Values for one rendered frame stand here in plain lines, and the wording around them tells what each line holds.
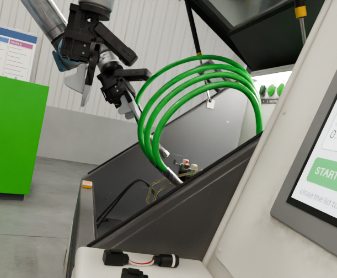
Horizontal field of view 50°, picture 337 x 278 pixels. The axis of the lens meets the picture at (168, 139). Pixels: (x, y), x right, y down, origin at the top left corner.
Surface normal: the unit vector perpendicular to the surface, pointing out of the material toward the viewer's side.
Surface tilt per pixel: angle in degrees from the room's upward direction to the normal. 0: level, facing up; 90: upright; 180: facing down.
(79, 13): 90
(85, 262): 0
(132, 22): 90
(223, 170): 90
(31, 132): 90
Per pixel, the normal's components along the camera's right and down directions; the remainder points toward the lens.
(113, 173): 0.22, 0.10
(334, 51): -0.88, -0.42
